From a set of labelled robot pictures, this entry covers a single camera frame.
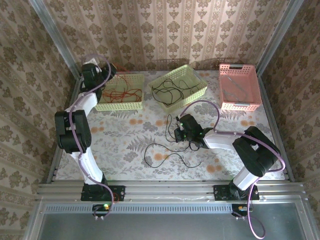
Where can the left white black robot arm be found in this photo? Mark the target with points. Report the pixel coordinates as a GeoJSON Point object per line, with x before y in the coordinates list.
{"type": "Point", "coordinates": [85, 105]}

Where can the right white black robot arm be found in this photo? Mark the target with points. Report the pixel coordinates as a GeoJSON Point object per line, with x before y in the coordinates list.
{"type": "Point", "coordinates": [220, 140]}

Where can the pale green perforated basket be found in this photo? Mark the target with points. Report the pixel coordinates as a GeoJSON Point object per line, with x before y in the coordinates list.
{"type": "Point", "coordinates": [180, 72]}
{"type": "Point", "coordinates": [122, 106]}

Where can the pink perforated basket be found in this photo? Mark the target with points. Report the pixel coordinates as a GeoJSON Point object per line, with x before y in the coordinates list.
{"type": "Point", "coordinates": [250, 82]}

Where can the grey metal sheet panel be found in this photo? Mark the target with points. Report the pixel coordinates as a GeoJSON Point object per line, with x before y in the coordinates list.
{"type": "Point", "coordinates": [170, 227]}

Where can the small controller board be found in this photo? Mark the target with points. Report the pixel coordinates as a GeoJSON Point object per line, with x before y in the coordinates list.
{"type": "Point", "coordinates": [102, 207]}
{"type": "Point", "coordinates": [240, 208]}

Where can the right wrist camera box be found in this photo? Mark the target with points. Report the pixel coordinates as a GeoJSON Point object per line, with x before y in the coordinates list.
{"type": "Point", "coordinates": [179, 125]}

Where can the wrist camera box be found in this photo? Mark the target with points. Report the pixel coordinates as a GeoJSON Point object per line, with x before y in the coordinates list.
{"type": "Point", "coordinates": [91, 60]}
{"type": "Point", "coordinates": [179, 125]}

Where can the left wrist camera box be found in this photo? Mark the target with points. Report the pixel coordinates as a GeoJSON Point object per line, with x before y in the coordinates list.
{"type": "Point", "coordinates": [91, 60]}

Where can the aluminium frame post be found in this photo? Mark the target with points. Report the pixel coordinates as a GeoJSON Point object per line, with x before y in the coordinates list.
{"type": "Point", "coordinates": [57, 42]}
{"type": "Point", "coordinates": [277, 37]}

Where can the aluminium frame rail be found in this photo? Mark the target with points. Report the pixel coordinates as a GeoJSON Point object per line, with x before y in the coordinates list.
{"type": "Point", "coordinates": [170, 190]}

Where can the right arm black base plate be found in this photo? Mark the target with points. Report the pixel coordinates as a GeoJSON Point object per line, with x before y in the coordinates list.
{"type": "Point", "coordinates": [221, 193]}

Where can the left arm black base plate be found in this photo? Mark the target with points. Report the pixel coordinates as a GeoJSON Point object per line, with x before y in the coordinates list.
{"type": "Point", "coordinates": [120, 193]}

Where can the aluminium table side rail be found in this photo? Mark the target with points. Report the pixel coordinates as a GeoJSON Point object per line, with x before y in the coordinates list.
{"type": "Point", "coordinates": [53, 170]}
{"type": "Point", "coordinates": [268, 102]}

